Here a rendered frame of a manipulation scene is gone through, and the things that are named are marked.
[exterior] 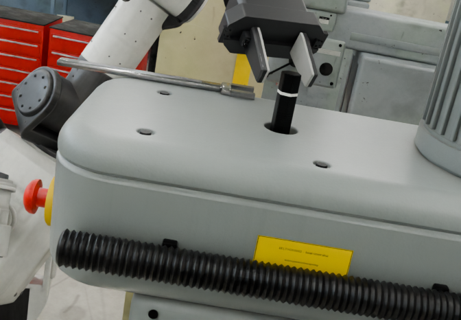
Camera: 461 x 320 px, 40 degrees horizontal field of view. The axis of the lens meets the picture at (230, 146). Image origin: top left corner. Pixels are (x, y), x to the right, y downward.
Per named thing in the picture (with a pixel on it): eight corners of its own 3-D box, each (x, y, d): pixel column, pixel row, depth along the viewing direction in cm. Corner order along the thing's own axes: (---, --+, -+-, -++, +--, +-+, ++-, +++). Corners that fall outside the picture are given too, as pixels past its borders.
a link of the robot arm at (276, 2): (306, 75, 77) (282, 9, 84) (341, 14, 70) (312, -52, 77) (208, 66, 73) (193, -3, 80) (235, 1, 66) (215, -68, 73)
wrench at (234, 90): (53, 67, 76) (54, 60, 76) (62, 60, 80) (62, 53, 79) (254, 100, 77) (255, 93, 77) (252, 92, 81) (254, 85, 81)
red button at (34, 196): (18, 218, 71) (20, 185, 70) (30, 202, 75) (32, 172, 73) (48, 222, 71) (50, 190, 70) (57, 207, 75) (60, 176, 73)
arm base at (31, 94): (-10, 112, 109) (16, 145, 102) (33, 51, 108) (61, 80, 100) (57, 141, 120) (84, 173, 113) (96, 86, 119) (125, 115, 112)
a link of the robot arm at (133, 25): (202, -15, 115) (131, 85, 117) (143, -61, 110) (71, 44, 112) (217, -12, 105) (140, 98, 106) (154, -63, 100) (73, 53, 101)
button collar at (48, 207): (42, 234, 70) (45, 185, 68) (57, 211, 76) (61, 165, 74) (60, 237, 70) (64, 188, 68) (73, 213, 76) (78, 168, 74)
